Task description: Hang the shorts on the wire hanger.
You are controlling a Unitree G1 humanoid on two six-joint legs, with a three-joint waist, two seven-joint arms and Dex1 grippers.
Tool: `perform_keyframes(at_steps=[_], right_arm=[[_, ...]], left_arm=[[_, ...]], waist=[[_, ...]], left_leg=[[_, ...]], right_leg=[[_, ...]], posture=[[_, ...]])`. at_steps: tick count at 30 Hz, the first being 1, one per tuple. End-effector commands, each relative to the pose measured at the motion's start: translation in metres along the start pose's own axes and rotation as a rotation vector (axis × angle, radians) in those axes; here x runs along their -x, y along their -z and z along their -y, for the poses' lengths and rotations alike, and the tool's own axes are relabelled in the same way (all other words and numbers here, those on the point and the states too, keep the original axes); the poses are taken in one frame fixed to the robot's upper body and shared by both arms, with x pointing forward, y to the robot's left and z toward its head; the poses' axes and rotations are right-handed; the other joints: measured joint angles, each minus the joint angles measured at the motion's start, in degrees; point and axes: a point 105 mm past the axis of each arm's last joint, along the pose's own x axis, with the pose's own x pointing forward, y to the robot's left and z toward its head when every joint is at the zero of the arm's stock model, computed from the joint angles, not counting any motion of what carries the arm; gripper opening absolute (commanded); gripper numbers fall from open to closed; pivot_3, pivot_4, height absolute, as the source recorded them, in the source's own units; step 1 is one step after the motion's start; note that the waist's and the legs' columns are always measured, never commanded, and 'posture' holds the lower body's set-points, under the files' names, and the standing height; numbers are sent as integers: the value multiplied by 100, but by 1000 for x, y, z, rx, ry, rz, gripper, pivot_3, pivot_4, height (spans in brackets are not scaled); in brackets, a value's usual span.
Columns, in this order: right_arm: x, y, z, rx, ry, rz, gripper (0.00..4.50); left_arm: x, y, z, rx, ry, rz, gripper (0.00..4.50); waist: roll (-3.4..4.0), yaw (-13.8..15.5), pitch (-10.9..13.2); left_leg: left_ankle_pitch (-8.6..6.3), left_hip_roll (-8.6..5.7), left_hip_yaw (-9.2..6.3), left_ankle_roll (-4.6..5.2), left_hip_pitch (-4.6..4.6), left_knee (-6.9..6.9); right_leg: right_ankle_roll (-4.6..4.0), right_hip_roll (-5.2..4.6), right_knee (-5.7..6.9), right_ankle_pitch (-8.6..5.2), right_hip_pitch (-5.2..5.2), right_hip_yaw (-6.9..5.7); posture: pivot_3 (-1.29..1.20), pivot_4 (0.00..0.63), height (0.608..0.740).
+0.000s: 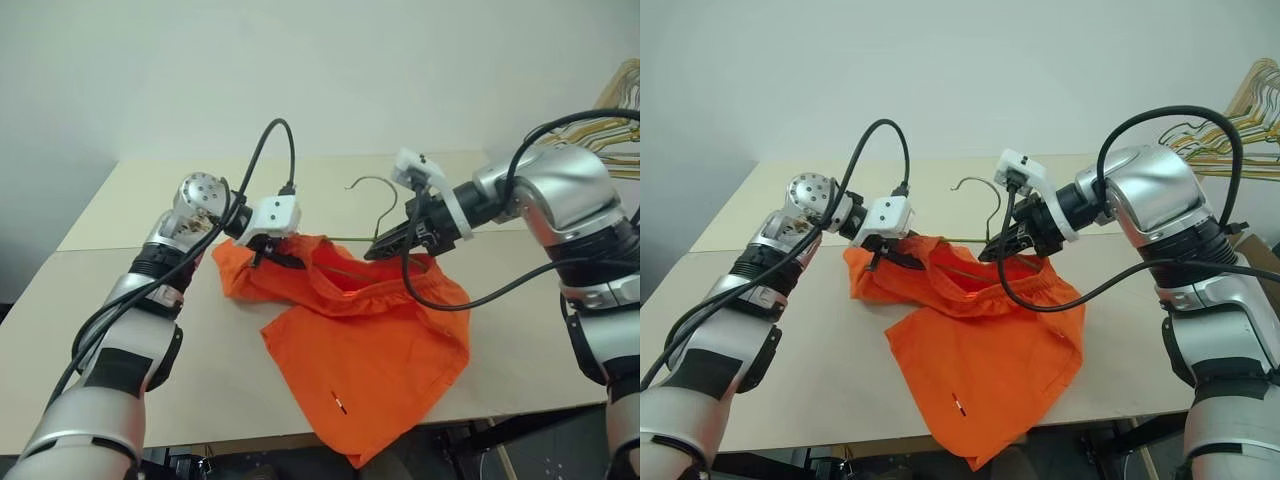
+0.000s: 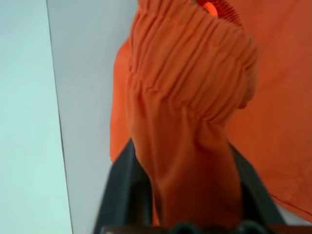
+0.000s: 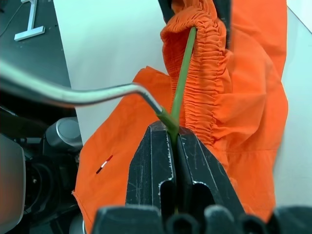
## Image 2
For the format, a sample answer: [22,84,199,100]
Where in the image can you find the orange cloth shorts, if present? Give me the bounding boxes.
[109,0,312,228]

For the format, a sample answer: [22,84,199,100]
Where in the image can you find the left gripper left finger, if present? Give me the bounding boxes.
[94,138,160,234]

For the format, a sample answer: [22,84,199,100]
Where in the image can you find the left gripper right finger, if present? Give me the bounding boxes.
[228,143,286,230]

